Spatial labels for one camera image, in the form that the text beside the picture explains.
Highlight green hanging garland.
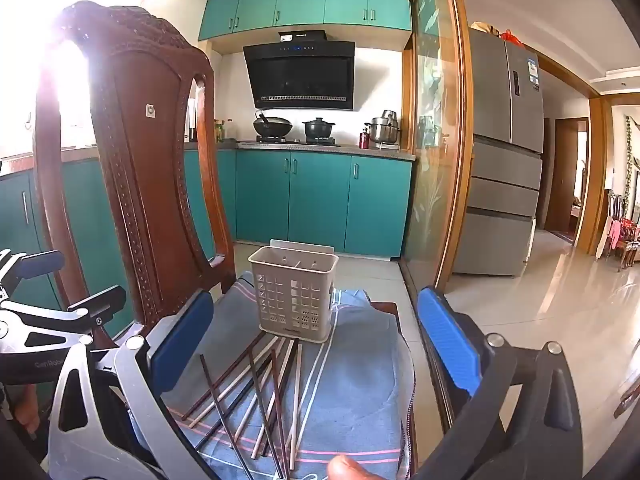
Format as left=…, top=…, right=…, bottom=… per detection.
left=622, top=115, right=640, bottom=202

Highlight carved wooden chair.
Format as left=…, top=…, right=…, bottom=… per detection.
left=32, top=0, right=238, bottom=353

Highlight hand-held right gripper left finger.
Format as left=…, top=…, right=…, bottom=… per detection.
left=47, top=289, right=221, bottom=480

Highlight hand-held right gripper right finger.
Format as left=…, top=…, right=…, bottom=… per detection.
left=407, top=286, right=585, bottom=480

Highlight gas stove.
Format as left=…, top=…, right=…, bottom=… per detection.
left=237, top=137, right=343, bottom=147

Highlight stainless steel pot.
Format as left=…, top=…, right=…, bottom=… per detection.
left=364, top=110, right=402, bottom=145

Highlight grey refrigerator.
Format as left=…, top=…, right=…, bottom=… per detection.
left=452, top=27, right=545, bottom=277

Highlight beige plastic utensil basket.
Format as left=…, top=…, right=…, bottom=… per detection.
left=248, top=239, right=339, bottom=345

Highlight glass sliding door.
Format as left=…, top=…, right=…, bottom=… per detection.
left=402, top=0, right=474, bottom=292

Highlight wooden interior door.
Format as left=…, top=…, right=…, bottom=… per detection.
left=544, top=116, right=591, bottom=235

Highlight teal kitchen cabinets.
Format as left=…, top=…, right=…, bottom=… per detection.
left=0, top=147, right=416, bottom=341
left=198, top=0, right=413, bottom=42

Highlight black wok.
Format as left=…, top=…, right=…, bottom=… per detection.
left=252, top=112, right=294, bottom=142

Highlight teal lower kitchen cabinets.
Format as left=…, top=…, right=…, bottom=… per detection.
left=0, top=147, right=416, bottom=341

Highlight teal upper kitchen cabinets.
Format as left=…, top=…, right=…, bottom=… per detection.
left=198, top=0, right=413, bottom=42

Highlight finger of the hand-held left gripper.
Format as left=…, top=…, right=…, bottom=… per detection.
left=66, top=285, right=127, bottom=333
left=0, top=249, right=66, bottom=291

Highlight person's left hand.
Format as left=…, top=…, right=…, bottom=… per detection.
left=9, top=385, right=45, bottom=441

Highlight black range hood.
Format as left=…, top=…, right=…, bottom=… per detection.
left=243, top=30, right=356, bottom=112

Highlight black cooking pot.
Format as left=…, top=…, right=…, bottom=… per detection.
left=301, top=117, right=337, bottom=142

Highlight distant dining chairs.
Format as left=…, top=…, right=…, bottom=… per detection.
left=597, top=190, right=640, bottom=272

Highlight person's right hand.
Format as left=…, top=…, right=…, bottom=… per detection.
left=327, top=454, right=373, bottom=480

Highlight group of mixed chopsticks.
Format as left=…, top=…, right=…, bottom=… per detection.
left=181, top=330, right=303, bottom=480

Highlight blue striped towel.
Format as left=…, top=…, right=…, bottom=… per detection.
left=135, top=270, right=418, bottom=480

